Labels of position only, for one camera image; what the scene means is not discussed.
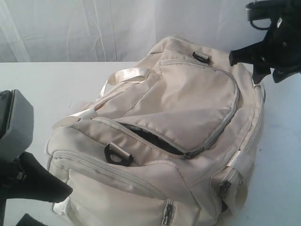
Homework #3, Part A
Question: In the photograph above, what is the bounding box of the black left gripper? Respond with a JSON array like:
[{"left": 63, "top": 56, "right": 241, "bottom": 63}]
[{"left": 0, "top": 152, "right": 72, "bottom": 226}]

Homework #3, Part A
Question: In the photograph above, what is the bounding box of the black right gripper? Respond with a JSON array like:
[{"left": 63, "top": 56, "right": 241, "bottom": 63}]
[{"left": 229, "top": 0, "right": 301, "bottom": 84}]

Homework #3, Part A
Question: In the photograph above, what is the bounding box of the cream white duffel bag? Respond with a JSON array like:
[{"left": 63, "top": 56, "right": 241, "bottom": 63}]
[{"left": 46, "top": 36, "right": 265, "bottom": 226}]

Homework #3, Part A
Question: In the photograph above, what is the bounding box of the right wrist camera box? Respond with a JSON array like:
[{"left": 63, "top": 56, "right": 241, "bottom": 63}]
[{"left": 245, "top": 0, "right": 286, "bottom": 31}]

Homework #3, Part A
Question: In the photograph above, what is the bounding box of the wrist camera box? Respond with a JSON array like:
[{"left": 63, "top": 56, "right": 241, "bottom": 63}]
[
  {"left": 245, "top": 0, "right": 286, "bottom": 31},
  {"left": 0, "top": 89, "right": 34, "bottom": 163}
]

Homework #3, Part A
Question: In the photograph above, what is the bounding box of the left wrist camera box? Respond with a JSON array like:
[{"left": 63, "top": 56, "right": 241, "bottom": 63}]
[{"left": 0, "top": 89, "right": 34, "bottom": 163}]

